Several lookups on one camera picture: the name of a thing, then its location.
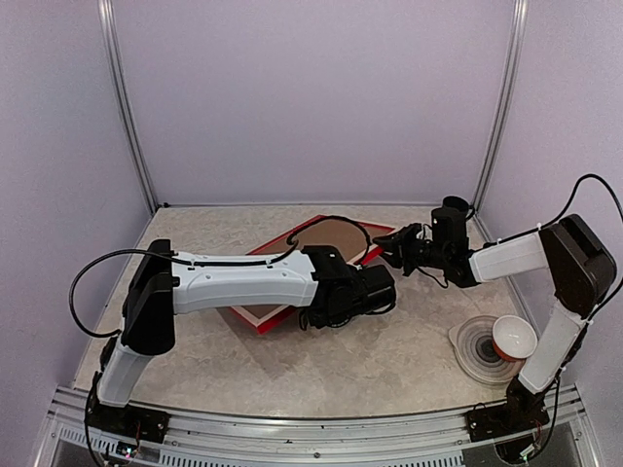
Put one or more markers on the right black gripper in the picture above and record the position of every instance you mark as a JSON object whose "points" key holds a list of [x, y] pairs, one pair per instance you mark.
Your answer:
{"points": [[396, 240]]}

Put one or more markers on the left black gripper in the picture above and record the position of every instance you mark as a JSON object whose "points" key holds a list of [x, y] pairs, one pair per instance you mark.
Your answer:
{"points": [[317, 323]]}

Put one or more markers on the red wooden picture frame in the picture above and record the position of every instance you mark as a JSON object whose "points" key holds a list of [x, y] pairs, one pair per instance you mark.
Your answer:
{"points": [[267, 321]]}

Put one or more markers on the brown backing board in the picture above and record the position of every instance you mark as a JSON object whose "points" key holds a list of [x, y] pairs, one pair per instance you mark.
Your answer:
{"points": [[331, 236]]}

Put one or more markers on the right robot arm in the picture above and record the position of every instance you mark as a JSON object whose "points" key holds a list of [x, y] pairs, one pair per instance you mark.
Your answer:
{"points": [[565, 258]]}

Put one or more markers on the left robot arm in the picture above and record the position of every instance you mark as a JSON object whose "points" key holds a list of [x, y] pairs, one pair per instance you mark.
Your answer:
{"points": [[315, 279]]}

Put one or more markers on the dark green mug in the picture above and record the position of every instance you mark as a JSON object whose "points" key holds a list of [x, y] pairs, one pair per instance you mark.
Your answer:
{"points": [[459, 204]]}

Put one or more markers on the clear glass plate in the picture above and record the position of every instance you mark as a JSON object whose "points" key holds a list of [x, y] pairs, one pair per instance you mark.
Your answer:
{"points": [[473, 346]]}

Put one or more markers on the white orange bowl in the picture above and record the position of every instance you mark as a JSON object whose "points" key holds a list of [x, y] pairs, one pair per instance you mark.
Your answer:
{"points": [[514, 338]]}

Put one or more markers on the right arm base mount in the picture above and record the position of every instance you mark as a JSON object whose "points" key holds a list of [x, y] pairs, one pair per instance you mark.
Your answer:
{"points": [[485, 423]]}

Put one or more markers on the front aluminium rail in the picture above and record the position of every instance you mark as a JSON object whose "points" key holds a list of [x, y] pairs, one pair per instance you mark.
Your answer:
{"points": [[195, 438]]}

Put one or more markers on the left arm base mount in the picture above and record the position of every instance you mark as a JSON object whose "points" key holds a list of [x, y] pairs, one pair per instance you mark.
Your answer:
{"points": [[133, 422]]}

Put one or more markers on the right aluminium post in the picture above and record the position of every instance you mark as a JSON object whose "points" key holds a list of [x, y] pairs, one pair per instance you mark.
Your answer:
{"points": [[504, 100]]}

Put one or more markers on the aluminium post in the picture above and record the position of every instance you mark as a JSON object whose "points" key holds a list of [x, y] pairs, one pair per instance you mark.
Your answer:
{"points": [[113, 51], [504, 100]]}

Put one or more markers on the left aluminium post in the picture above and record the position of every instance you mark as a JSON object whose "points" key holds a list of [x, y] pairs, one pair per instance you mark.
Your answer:
{"points": [[113, 51]]}

